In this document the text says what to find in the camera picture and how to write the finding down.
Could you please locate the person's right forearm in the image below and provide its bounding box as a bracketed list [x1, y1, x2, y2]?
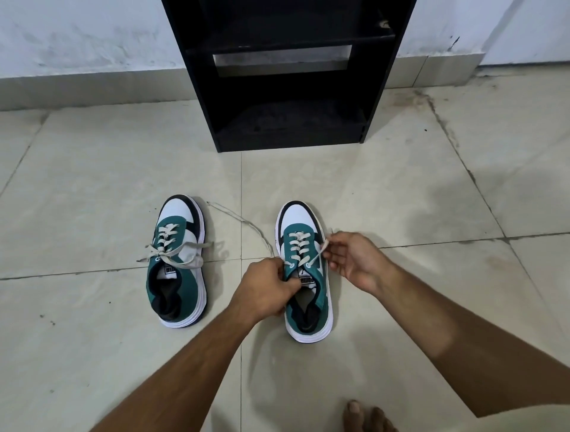
[375, 263, 570, 419]

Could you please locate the person's left forearm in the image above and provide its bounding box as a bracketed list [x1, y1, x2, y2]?
[89, 306, 264, 432]

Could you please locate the person's bare foot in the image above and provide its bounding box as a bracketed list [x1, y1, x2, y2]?
[342, 399, 398, 432]

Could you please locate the person's left hand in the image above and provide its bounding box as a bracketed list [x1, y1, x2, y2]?
[226, 257, 304, 324]

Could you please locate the green white sneaker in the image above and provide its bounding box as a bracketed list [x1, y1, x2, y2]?
[145, 194, 208, 329]
[276, 201, 334, 344]

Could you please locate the white shoelace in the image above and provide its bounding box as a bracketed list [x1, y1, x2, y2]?
[137, 224, 216, 271]
[206, 201, 333, 273]

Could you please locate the tied white shoelace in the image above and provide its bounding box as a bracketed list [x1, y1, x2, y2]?
[137, 224, 216, 271]

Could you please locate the black wooden shoe rack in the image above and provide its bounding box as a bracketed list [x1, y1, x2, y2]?
[161, 0, 417, 154]

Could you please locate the person's right hand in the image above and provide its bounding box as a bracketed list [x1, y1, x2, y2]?
[324, 231, 398, 298]

